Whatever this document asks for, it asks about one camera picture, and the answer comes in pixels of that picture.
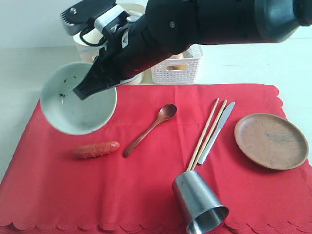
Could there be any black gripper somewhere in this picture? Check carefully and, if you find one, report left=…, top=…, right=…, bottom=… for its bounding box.
left=73, top=15, right=172, bottom=100

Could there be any pale green bowl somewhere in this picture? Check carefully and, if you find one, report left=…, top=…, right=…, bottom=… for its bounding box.
left=40, top=62, right=117, bottom=135

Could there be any red sausage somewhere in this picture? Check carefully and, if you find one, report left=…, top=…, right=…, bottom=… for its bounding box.
left=73, top=141, right=120, bottom=159

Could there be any brown wooden spoon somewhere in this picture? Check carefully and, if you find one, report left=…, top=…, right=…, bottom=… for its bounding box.
left=123, top=103, right=178, bottom=158

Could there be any yellow lemon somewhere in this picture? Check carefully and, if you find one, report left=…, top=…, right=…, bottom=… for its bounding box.
left=166, top=64, right=188, bottom=71

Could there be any wooden chopstick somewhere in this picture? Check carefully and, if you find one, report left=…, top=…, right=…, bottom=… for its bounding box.
left=190, top=99, right=228, bottom=170
left=186, top=98, right=219, bottom=171

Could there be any steel table knife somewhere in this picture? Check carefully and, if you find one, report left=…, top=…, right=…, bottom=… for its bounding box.
left=197, top=101, right=236, bottom=165

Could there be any stainless steel cup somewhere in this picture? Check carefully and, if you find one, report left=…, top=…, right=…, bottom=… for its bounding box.
left=172, top=170, right=229, bottom=234

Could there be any brown wooden plate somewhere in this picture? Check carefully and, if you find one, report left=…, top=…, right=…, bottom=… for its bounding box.
left=234, top=113, right=309, bottom=170

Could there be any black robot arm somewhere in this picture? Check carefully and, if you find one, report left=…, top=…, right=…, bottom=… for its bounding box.
left=66, top=0, right=312, bottom=100

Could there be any cream plastic bin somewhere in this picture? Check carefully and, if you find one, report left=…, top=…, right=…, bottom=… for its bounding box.
left=73, top=3, right=145, bottom=85

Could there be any white perforated plastic basket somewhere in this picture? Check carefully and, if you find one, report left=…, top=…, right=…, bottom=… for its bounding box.
left=151, top=44, right=203, bottom=84

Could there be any red scalloped table cloth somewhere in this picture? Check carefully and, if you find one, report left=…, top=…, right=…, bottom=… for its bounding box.
left=0, top=84, right=312, bottom=234

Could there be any black cable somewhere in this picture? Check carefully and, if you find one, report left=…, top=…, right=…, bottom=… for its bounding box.
left=79, top=26, right=108, bottom=47

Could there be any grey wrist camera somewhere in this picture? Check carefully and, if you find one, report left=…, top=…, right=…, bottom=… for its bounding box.
left=60, top=0, right=116, bottom=36

